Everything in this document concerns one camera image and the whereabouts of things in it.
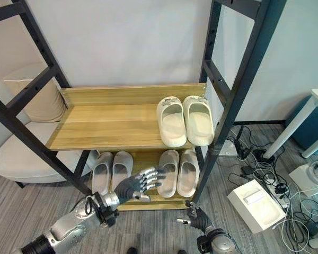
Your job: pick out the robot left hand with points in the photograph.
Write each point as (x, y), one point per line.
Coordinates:
(130, 186)

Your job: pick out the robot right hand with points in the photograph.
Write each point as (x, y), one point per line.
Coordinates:
(201, 219)

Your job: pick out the robot right arm silver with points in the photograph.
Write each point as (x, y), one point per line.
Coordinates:
(222, 243)

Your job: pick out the robot left arm silver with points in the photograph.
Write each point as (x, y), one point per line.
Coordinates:
(69, 227)

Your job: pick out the plain pale grey slipper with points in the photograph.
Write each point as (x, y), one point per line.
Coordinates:
(100, 174)
(122, 166)
(169, 185)
(186, 174)

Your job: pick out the low wooden shelf board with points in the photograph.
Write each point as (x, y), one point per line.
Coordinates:
(145, 158)

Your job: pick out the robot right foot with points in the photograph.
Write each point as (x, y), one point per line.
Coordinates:
(182, 251)

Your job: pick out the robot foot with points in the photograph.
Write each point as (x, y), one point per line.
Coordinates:
(132, 250)
(182, 251)

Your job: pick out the white box with lid recess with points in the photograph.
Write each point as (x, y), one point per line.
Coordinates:
(254, 209)

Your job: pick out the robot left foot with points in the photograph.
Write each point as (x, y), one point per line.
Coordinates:
(132, 250)

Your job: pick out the wide wooden shelf board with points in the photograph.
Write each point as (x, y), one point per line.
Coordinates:
(108, 124)

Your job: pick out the black power adapter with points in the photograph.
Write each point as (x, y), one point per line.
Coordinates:
(246, 170)

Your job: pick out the grey flat box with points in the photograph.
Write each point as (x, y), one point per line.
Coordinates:
(227, 149)

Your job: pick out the cream slipper with charms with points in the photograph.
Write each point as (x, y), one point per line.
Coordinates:
(172, 124)
(200, 121)

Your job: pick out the black stand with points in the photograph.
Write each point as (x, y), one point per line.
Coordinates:
(239, 148)

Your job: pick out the white power strip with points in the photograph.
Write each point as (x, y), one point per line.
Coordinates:
(280, 198)

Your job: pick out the white open box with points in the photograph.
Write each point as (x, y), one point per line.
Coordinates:
(302, 177)

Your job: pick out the beige armchair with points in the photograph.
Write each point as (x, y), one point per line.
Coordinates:
(21, 158)

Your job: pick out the beige cushion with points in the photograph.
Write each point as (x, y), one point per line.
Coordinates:
(45, 105)

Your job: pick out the white table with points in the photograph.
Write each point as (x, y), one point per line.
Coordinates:
(290, 127)

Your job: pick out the blue cabinet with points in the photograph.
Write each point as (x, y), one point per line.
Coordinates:
(312, 129)

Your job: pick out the black metal rack frame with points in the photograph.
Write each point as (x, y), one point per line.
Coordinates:
(245, 79)

